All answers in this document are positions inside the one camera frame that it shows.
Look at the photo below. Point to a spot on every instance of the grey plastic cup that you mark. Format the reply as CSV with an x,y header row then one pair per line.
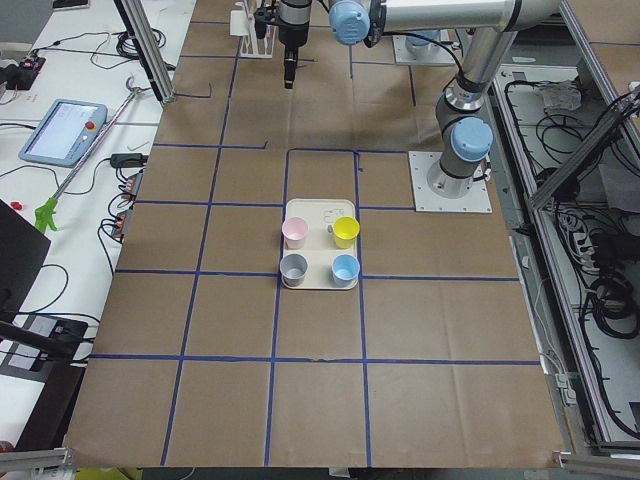
x,y
293,268

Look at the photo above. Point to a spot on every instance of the white wire cup rack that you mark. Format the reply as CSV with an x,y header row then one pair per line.
x,y
242,24

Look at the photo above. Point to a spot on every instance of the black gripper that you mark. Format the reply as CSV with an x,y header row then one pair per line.
x,y
291,31

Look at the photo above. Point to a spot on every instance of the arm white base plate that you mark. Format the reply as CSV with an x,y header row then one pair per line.
x,y
436,192

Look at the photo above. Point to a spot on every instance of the blue teach pendant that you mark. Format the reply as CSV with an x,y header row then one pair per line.
x,y
65,133

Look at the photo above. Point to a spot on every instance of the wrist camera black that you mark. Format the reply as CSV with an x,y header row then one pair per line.
x,y
263,18

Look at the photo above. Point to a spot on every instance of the pink plastic cup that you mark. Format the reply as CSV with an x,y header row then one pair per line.
x,y
294,231

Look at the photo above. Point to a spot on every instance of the yellow plastic cup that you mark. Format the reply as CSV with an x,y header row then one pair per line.
x,y
345,232

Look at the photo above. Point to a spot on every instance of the cream rabbit print tray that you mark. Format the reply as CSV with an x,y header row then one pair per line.
x,y
319,248

